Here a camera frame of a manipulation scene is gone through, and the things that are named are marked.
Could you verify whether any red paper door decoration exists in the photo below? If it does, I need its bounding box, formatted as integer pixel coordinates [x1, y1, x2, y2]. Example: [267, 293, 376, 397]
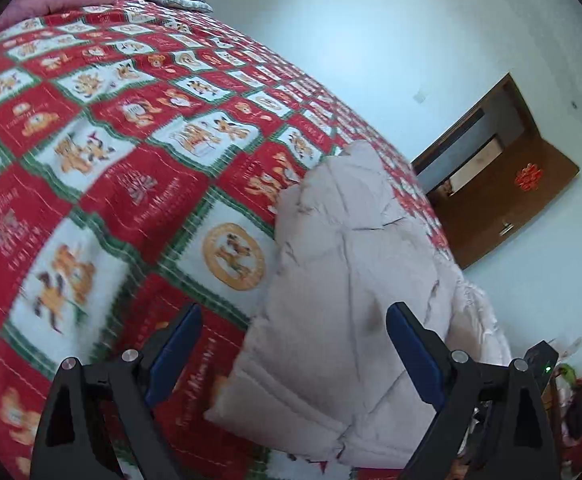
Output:
[515, 164, 543, 192]

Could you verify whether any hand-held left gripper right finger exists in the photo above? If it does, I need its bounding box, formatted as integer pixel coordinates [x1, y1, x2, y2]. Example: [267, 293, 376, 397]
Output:
[386, 302, 557, 480]

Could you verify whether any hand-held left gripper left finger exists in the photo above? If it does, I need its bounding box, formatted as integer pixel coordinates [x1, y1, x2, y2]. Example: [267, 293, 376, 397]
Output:
[30, 304, 204, 480]

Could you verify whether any red printed blanket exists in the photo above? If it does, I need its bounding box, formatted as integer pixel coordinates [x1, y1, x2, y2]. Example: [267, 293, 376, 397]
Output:
[0, 0, 459, 480]

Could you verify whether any brown wooden door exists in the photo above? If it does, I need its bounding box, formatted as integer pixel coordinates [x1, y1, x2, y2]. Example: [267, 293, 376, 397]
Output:
[441, 132, 581, 271]

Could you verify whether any light pink puffer jacket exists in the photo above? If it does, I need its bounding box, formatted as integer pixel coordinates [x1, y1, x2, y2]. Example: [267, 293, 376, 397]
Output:
[203, 140, 514, 468]

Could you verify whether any brown door frame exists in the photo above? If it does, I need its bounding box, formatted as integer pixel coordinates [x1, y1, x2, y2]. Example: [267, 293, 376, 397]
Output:
[411, 72, 542, 196]

